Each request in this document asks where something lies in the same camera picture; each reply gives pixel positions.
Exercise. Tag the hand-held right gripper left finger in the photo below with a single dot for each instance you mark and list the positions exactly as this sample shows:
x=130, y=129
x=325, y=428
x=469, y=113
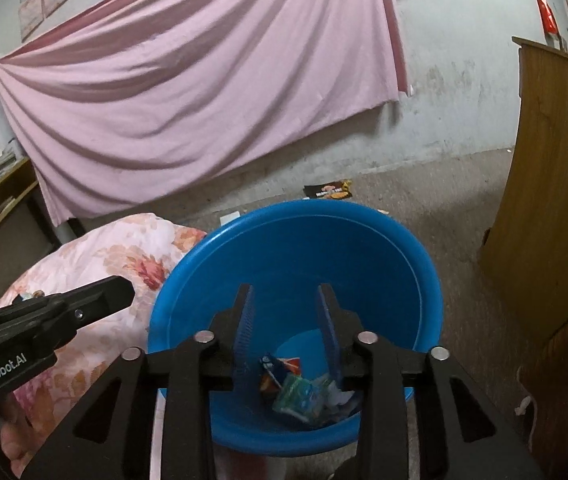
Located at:
x=246, y=340

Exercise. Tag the white paper scrap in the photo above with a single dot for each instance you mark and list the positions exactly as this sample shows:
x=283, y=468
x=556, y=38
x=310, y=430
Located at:
x=230, y=217

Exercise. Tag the pink hanging sheet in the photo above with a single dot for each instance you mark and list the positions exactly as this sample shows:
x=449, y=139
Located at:
x=189, y=85

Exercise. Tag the silver foil wrapper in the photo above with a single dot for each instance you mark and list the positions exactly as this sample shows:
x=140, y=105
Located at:
x=341, y=397

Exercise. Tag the person's left hand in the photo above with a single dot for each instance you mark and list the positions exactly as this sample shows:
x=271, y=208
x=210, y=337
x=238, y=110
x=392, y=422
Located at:
x=4, y=440

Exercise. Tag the floral blanket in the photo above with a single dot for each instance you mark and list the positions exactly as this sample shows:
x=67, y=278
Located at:
x=114, y=255

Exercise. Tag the red hanging packet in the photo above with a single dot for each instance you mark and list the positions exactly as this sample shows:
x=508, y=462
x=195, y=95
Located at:
x=546, y=15

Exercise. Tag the wooden shelf desk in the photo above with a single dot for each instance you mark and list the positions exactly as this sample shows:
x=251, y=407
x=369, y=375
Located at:
x=4, y=200

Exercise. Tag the black snack wrapper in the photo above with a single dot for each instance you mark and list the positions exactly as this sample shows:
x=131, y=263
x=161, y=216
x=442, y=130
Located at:
x=329, y=190

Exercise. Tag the wooden cabinet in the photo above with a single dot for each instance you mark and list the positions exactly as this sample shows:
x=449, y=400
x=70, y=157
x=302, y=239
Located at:
x=553, y=160

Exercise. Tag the red wrapper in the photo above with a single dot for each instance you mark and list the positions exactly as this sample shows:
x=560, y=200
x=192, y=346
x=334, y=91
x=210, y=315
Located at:
x=294, y=365

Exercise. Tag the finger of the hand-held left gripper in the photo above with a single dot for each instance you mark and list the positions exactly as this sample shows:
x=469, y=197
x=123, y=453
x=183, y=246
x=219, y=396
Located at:
x=104, y=297

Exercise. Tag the dark blue wrapper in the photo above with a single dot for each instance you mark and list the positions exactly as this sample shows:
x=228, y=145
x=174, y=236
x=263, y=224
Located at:
x=270, y=372

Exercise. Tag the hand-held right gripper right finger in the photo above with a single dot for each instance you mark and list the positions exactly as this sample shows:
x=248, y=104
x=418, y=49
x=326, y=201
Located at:
x=328, y=340

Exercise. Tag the green wrapper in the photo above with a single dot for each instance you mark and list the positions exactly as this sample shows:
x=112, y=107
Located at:
x=299, y=395

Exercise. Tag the blue plastic bucket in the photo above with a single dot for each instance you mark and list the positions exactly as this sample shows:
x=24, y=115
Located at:
x=289, y=260

